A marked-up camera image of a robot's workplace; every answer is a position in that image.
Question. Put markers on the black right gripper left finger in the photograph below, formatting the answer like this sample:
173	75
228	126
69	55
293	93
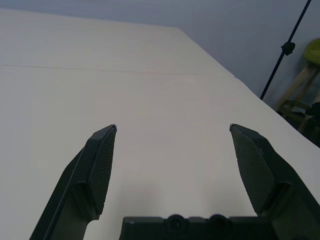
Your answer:
82	175

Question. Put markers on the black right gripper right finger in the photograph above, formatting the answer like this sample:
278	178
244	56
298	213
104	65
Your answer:
265	170

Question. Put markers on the black office chair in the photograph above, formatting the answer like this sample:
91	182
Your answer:
313	110

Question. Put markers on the black tripod stand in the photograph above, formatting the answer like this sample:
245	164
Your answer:
287	48

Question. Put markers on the wooden stool green seat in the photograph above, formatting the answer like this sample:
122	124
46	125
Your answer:
312	52

